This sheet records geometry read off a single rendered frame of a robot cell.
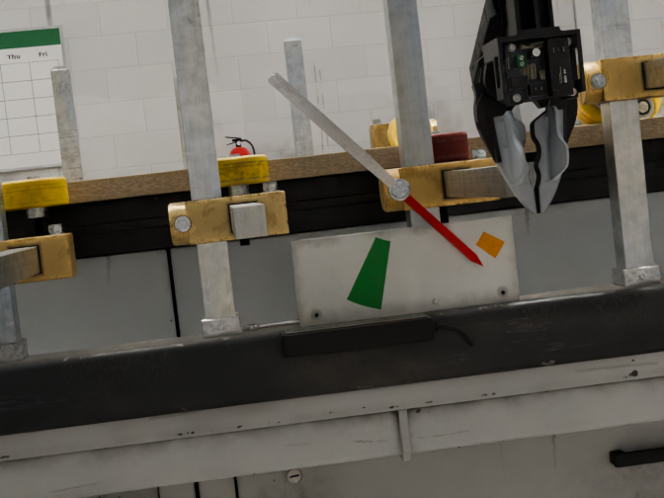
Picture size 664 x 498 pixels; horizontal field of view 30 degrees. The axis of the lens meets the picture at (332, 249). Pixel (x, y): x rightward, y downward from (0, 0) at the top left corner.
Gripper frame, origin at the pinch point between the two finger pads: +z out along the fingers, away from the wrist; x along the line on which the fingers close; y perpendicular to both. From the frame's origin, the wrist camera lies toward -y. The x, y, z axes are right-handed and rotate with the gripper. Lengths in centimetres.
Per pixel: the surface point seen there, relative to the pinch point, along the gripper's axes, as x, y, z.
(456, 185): -1.6, -27.4, -1.7
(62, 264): -46, -34, 2
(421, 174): -4.2, -34.4, -3.3
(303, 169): -16, -52, -6
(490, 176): -1.6, -9.6, -2.4
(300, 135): -10, -144, -14
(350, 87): 72, -761, -69
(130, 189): -39, -52, -6
